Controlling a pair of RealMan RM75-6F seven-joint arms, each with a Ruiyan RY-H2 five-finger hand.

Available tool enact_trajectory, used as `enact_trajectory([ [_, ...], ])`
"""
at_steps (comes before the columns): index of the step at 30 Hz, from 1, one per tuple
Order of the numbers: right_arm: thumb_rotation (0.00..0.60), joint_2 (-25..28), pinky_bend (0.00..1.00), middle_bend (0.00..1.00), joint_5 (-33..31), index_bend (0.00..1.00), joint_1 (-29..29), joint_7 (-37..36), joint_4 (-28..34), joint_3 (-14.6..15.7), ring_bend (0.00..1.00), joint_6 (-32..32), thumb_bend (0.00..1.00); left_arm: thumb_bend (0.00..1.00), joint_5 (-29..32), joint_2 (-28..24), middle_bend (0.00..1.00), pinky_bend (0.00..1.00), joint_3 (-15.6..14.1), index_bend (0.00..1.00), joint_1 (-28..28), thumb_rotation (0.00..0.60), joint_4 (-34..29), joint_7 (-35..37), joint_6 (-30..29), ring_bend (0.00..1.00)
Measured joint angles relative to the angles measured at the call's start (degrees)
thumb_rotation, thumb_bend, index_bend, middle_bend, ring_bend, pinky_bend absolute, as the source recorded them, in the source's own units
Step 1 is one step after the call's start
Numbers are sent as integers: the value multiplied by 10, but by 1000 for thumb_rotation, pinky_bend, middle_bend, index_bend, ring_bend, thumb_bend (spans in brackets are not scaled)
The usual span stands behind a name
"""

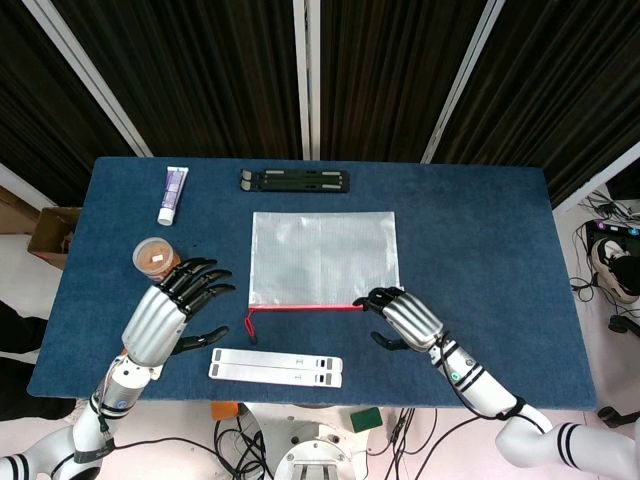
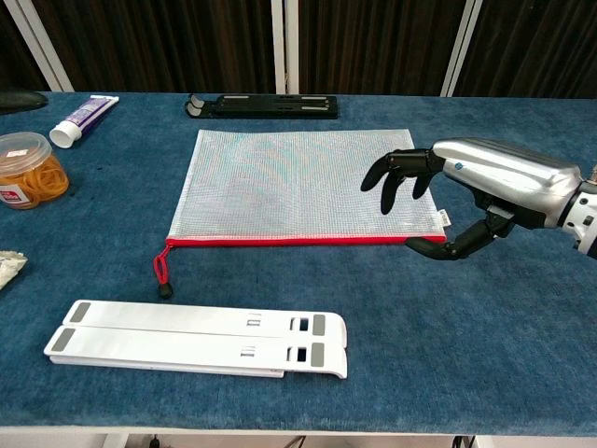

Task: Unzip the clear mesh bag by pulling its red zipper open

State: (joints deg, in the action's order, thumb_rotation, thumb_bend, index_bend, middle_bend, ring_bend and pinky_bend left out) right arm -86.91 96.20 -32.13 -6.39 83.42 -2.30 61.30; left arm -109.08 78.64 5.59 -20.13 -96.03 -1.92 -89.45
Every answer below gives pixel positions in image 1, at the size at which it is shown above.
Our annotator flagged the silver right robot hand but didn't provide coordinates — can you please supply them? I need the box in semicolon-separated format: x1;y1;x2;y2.
353;286;446;352

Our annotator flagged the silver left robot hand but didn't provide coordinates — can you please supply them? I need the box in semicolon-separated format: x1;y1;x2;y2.
121;257;236;369

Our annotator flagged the transparent mesh zipper pouch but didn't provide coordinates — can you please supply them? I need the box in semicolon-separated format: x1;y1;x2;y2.
243;211;404;346

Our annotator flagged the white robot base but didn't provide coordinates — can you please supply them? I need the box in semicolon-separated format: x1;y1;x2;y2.
272;404;371;480

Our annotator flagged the round jar orange lid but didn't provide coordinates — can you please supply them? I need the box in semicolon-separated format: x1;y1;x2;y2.
131;237;182;285

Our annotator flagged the blue table mat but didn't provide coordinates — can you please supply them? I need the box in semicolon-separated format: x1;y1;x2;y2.
27;157;600;412

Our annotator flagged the green block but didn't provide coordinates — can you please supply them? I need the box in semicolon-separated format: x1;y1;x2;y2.
349;407;384;433

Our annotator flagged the white folding laptop stand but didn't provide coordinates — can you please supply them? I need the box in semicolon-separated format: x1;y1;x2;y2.
207;347;344;389

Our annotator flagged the purple white toothpaste tube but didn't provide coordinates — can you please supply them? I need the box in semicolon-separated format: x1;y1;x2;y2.
156;166;190;227

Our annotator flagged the brown cardboard box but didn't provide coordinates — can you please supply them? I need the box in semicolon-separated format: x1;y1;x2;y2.
27;206;84;271

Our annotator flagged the black folding laptop stand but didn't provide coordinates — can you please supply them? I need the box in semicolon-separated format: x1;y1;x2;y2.
238;168;351;194

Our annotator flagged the white black shoe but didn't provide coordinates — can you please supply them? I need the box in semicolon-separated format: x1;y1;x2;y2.
591;237;640;301

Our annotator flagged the black pleated curtain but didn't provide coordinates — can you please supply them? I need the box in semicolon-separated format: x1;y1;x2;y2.
49;0;301;160
317;0;484;164
0;0;139;206
439;0;640;209

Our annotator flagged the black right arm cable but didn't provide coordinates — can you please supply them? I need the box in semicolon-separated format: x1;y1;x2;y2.
430;333;551;436

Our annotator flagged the black floor cable bundle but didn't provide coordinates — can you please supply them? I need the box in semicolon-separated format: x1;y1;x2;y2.
213;417;276;480
569;192;640;304

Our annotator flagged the white frame post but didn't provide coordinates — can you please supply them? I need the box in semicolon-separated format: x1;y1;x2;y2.
552;149;640;216
420;0;506;165
292;0;321;161
22;0;154;159

